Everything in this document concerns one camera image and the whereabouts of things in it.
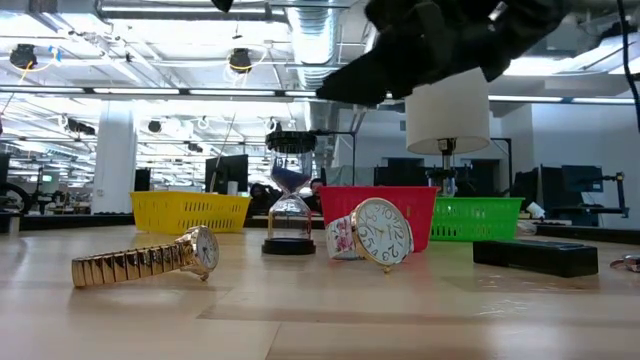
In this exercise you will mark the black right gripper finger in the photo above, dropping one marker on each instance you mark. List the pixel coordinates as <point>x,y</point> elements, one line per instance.
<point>370,80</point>

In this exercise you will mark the hourglass with blue sand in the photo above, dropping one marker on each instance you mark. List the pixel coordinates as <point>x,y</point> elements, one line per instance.
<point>290,180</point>

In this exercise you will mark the black rectangular case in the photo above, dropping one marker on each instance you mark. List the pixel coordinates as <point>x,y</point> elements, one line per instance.
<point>535,257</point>

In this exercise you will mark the dark monitor on arm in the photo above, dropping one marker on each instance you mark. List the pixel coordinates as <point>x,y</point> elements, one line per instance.
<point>582,180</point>

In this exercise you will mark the black background monitor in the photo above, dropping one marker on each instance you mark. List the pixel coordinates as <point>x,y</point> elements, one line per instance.
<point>400,175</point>
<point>227,170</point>

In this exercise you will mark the person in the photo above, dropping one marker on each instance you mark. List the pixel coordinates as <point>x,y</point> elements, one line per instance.
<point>316,187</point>
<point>262,195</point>

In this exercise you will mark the red plastic basket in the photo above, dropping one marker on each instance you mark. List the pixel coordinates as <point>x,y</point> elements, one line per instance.
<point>340,205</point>

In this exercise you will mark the white floral band watch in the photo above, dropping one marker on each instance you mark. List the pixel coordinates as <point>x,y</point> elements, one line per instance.
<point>382,230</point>

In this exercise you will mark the white cup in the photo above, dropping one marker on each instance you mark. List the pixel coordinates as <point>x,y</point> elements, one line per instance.
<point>233,188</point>

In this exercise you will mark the green plastic basket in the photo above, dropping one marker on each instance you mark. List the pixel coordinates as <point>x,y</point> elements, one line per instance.
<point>475,220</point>

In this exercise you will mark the yellow plastic basket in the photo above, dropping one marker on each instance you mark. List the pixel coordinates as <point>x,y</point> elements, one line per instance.
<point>165,212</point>

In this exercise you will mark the black ceiling camera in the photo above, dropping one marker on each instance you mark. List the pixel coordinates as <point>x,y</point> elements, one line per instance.
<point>240,60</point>
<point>22,56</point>

